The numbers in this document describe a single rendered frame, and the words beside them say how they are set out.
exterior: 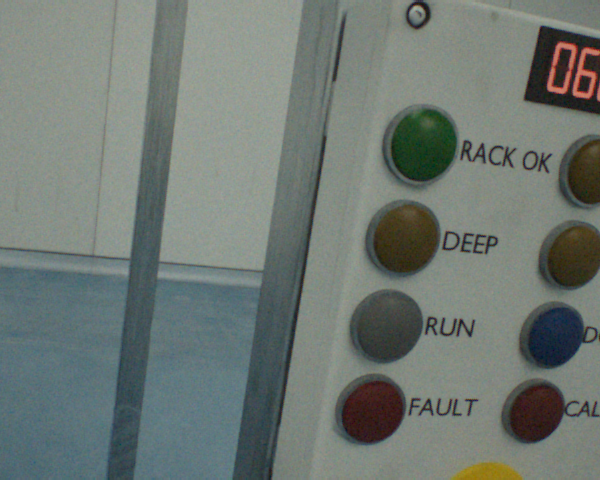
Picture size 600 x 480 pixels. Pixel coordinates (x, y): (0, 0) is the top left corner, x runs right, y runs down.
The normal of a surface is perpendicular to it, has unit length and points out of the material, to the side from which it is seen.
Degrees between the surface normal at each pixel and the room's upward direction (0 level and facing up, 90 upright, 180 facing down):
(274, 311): 90
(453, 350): 90
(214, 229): 90
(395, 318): 87
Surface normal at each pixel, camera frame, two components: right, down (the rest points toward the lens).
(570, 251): 0.25, 0.20
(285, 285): -0.94, -0.08
